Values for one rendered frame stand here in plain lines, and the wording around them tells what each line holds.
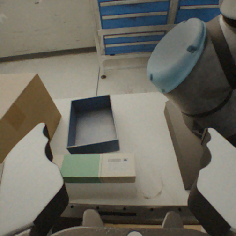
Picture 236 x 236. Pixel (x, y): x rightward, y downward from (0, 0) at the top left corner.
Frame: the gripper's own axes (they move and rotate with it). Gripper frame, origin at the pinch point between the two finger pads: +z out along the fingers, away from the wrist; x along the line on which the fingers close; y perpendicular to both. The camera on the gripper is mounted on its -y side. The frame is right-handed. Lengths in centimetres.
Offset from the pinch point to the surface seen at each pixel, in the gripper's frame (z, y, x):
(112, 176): 11.3, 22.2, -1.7
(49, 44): 257, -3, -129
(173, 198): 9.4, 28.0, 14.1
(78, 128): 31.1, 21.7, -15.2
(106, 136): 27.2, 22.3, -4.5
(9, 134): 13.9, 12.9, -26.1
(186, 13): 163, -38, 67
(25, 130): 18.5, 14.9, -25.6
